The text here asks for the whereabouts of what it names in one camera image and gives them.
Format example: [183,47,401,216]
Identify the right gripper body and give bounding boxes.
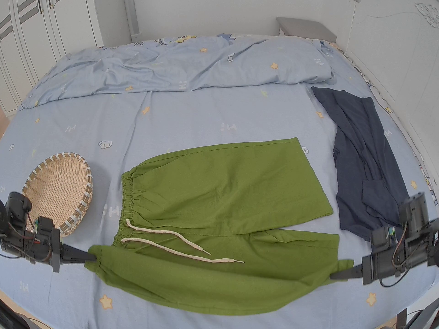
[362,245,410,284]

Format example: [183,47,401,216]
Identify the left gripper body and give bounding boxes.
[21,228,63,273]

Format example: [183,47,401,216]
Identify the green shorts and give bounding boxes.
[84,137,354,316]

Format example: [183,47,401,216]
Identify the round woven basket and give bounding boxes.
[21,152,94,237]

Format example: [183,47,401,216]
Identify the dark blue garment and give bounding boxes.
[310,86,410,242]

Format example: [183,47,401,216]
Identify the bed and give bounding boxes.
[0,0,439,329]

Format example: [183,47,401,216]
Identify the white wardrobe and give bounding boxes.
[0,0,105,116]

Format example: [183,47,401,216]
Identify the pale blue quilt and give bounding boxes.
[17,33,335,110]

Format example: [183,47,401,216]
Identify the grey bedside table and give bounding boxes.
[276,17,338,44]

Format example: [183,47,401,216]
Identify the black cable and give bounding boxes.
[377,274,409,287]

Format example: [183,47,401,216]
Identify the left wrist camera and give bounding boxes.
[36,216,54,235]

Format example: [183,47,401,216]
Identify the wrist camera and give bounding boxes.
[371,226,396,250]
[36,216,54,235]

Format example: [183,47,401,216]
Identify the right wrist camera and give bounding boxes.
[371,226,396,250]

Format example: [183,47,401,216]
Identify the grey vertical wall duct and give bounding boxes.
[121,0,141,44]

